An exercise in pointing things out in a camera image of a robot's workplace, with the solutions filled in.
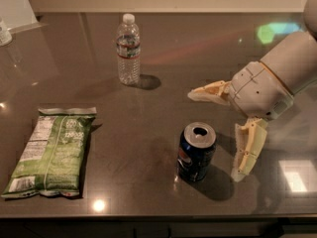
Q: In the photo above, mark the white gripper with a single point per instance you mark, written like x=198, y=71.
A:
x=259, y=89

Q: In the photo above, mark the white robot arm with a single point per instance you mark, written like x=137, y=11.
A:
x=294, y=60

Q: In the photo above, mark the blue pepsi can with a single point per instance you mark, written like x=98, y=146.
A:
x=197, y=146

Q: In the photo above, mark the clear plastic water bottle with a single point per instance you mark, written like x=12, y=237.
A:
x=128, y=46

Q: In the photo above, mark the green chip bag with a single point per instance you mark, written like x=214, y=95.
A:
x=51, y=161

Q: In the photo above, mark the white container at left edge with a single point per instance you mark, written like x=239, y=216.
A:
x=5, y=35

